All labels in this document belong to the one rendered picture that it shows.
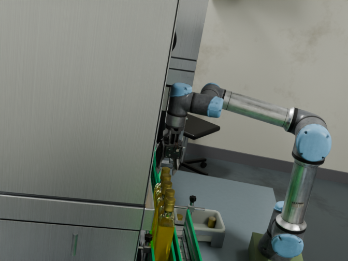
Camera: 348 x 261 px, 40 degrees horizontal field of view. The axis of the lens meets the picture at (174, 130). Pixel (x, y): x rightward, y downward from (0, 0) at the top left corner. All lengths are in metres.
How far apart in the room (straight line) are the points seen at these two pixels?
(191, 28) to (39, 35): 1.73
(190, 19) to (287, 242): 1.32
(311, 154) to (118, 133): 0.86
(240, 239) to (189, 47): 1.06
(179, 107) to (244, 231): 0.89
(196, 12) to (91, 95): 1.69
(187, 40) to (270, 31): 2.14
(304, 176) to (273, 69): 3.07
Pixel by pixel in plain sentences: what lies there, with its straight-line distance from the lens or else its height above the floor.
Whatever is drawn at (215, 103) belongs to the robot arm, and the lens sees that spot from 1.69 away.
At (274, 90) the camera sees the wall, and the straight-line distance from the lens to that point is 4.83.
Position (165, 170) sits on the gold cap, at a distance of 1.85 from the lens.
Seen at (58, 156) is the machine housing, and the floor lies 1.50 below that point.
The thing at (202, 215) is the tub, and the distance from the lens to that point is 2.30.
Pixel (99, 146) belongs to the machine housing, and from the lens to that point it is 1.04.
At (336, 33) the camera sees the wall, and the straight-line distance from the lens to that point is 4.81.
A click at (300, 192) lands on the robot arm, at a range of 1.80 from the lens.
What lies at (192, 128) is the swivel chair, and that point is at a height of 0.50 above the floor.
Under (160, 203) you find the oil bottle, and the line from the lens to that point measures 1.77.
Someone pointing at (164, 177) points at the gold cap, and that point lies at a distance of 1.80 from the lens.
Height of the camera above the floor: 1.95
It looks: 21 degrees down
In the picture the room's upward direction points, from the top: 10 degrees clockwise
